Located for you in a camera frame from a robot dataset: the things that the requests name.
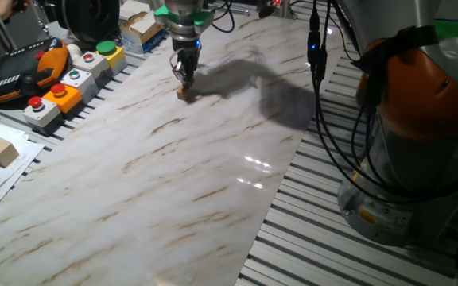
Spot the blue flat box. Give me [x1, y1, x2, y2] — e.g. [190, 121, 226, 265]
[122, 28, 169, 56]

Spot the grey box red flat button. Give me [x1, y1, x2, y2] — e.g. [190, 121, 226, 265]
[72, 51, 113, 89]

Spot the grey box red mushroom button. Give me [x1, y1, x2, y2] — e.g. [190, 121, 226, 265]
[22, 95, 62, 129]

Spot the metal rod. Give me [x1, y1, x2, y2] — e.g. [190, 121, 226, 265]
[212, 0, 252, 17]

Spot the metal post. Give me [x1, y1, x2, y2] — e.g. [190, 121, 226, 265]
[278, 0, 298, 21]

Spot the thin black cable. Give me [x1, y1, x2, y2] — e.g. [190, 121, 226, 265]
[350, 103, 458, 195]

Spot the black round disc device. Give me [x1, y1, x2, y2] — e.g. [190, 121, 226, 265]
[53, 0, 121, 45]

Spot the black looped cable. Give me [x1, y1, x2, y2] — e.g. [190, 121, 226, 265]
[211, 0, 236, 34]

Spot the person's hand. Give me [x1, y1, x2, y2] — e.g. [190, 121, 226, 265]
[0, 0, 29, 21]

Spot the grey box green flat button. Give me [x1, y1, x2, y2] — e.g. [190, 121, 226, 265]
[60, 68, 99, 105]

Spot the cardboard box with white lid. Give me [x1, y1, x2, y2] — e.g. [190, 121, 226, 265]
[118, 10, 165, 45]

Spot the black clamp device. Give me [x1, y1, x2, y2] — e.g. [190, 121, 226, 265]
[257, 0, 282, 19]

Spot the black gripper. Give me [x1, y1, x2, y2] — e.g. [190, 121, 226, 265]
[170, 35, 204, 91]

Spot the green mount plate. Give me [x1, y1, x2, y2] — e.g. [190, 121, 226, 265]
[153, 5, 215, 28]

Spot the black and orange teach pendant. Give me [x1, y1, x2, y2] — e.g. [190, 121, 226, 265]
[0, 37, 71, 106]

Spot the marble pattern sheet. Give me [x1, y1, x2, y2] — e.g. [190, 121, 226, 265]
[0, 11, 344, 286]

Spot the large wooden cube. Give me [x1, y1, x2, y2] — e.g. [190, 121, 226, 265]
[0, 137, 21, 168]

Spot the orange box red mushroom button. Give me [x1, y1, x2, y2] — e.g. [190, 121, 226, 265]
[42, 83, 83, 114]

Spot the yellow box green mushroom button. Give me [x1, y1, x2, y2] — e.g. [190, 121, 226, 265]
[95, 40, 129, 77]

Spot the black cable with blue light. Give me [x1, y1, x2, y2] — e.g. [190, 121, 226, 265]
[306, 0, 458, 204]

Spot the black strap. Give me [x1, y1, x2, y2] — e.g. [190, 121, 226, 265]
[351, 25, 440, 75]

